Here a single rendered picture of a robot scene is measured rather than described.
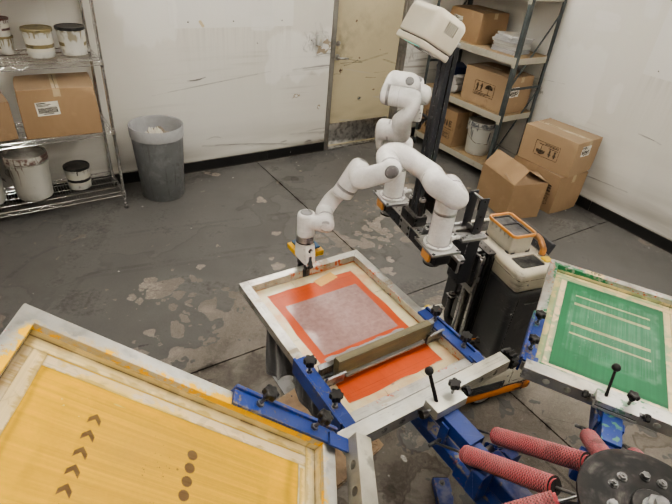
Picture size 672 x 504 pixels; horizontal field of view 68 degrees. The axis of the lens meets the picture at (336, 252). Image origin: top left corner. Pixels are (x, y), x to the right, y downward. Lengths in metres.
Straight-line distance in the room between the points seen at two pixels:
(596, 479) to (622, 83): 4.45
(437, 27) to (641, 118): 3.62
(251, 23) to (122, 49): 1.17
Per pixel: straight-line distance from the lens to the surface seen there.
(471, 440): 1.59
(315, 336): 1.89
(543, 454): 1.49
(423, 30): 1.92
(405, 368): 1.83
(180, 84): 4.98
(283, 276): 2.11
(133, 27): 4.78
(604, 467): 1.33
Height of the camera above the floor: 2.26
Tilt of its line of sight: 34 degrees down
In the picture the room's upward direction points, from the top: 6 degrees clockwise
